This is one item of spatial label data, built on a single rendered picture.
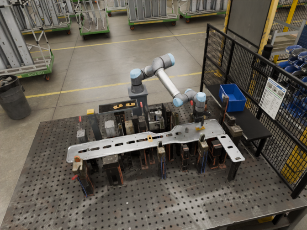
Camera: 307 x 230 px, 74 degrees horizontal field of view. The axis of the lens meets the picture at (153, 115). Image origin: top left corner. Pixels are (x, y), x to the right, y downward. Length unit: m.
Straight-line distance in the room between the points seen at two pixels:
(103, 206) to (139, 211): 0.30
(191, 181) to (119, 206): 0.63
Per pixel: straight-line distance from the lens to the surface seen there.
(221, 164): 2.03
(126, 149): 1.74
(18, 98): 4.27
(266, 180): 2.07
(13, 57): 5.83
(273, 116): 1.93
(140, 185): 1.87
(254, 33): 3.73
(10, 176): 3.48
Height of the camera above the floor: 2.28
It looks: 39 degrees down
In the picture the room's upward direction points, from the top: 4 degrees counter-clockwise
